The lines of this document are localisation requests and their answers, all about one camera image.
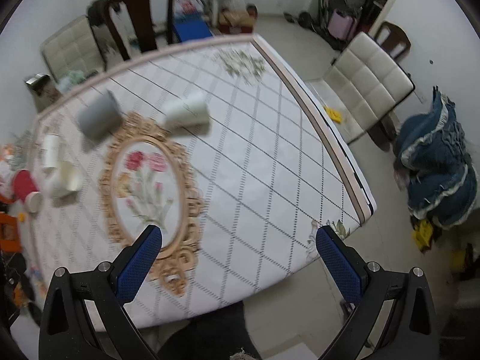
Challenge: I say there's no red ribbed paper cup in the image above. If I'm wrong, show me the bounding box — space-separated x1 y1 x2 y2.
12 169 43 214

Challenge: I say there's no beige padded chair left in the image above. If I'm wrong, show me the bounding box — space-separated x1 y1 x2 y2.
40 16 105 82

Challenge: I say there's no pink suitcase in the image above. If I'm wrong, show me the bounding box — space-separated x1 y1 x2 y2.
327 9 358 41

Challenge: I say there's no white paper cup far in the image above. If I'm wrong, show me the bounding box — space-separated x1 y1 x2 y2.
41 134 62 173

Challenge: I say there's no metal trash bin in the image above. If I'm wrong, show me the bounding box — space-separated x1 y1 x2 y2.
24 73 62 113

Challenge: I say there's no beige padded chair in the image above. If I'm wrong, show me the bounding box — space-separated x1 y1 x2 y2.
307 33 415 144
40 16 105 82

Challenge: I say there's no cardboard box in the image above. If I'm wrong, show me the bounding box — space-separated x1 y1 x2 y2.
217 6 258 34

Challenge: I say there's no blue box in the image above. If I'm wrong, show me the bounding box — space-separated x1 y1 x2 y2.
173 19 212 42

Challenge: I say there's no floral patterned tablecloth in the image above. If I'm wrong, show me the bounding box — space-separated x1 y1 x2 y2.
28 36 377 328

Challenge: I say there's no white paper cup lying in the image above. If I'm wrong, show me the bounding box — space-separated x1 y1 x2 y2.
47 161 83 199

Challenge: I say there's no white paper cup with plant print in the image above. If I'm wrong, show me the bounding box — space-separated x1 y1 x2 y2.
161 92 210 131

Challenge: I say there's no grey cup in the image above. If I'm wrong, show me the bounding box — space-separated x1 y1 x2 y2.
77 90 122 141

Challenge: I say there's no yellow black object on floor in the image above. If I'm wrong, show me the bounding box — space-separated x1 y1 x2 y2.
411 219 434 253

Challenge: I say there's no blue ruffled fabric pile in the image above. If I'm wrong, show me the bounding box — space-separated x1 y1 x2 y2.
394 86 479 230

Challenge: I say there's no dark wooden chair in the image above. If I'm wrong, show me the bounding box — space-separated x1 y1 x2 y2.
102 0 174 61

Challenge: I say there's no beige padded chair right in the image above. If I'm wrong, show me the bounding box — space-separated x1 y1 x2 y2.
307 33 415 144

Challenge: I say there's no yellow toy on chair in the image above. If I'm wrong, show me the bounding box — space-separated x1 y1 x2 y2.
324 106 343 125

